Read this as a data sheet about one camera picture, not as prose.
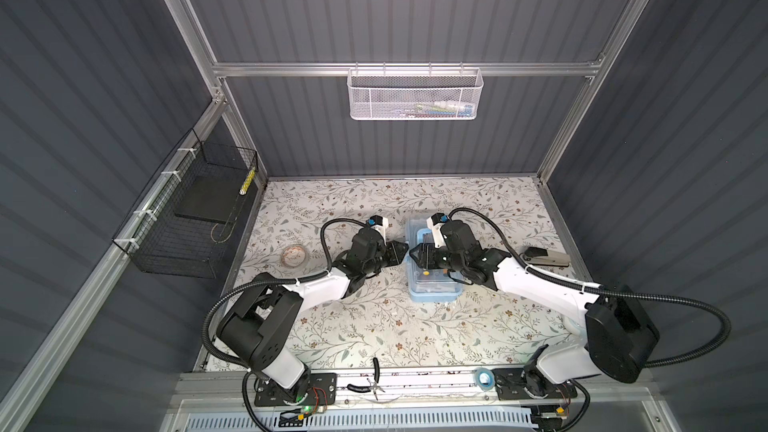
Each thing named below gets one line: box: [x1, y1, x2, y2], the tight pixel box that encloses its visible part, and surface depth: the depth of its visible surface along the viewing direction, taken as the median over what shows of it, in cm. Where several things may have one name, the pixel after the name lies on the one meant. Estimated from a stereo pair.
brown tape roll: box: [281, 244, 307, 268], surface depth 100 cm
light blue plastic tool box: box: [409, 280, 465, 303], surface depth 85 cm
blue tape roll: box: [473, 367, 495, 392], surface depth 76 cm
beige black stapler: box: [520, 246, 571, 267], surface depth 98 cm
